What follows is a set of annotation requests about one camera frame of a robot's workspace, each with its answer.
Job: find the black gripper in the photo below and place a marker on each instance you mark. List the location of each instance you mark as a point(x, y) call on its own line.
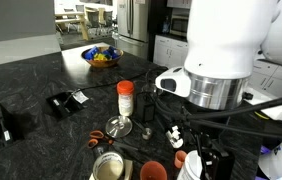
point(217, 163)

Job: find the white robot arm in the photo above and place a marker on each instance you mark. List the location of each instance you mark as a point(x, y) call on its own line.
point(232, 82)

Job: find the small metal measuring cup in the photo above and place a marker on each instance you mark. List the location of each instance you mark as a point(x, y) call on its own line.
point(146, 131)

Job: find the orange-lid spice jar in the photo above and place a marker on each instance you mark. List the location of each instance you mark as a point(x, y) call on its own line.
point(125, 90)

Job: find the large orange plastic cup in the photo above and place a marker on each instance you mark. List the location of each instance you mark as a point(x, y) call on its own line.
point(153, 170)

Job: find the stainless steel refrigerator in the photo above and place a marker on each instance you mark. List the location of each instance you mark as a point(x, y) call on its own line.
point(139, 21)

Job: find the white sugar tin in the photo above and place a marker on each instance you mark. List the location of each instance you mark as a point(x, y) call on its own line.
point(192, 167)

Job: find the small orange plastic cup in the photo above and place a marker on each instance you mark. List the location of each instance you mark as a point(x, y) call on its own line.
point(180, 156)

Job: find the black power adapter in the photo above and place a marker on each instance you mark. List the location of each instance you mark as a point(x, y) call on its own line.
point(145, 107)

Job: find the white plastic clip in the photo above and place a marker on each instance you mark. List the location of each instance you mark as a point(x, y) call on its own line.
point(174, 137)

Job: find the wooden bowl of blocks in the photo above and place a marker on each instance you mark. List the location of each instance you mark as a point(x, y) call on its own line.
point(102, 57)

